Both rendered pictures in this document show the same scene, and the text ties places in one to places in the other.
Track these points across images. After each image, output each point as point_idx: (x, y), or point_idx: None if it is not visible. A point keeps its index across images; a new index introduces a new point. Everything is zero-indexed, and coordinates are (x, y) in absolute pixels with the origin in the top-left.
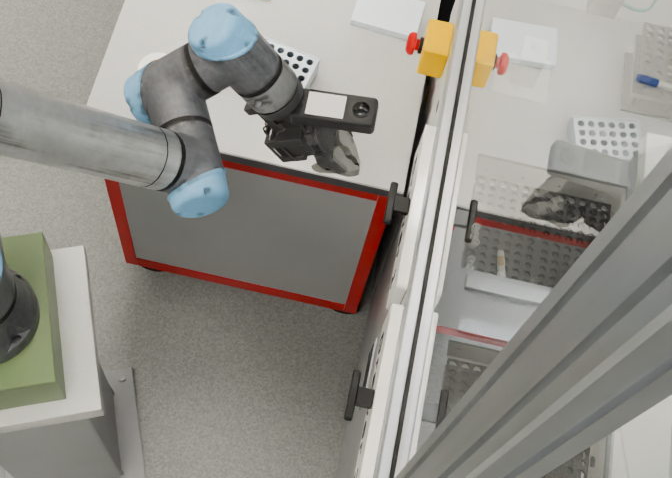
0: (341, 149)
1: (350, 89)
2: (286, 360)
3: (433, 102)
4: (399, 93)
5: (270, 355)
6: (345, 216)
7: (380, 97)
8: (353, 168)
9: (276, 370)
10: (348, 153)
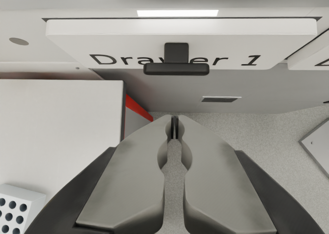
0: (187, 183)
1: (21, 147)
2: (175, 143)
3: (22, 64)
4: (19, 100)
5: (175, 150)
6: (132, 129)
7: (26, 117)
8: (198, 127)
9: (180, 146)
10: (164, 149)
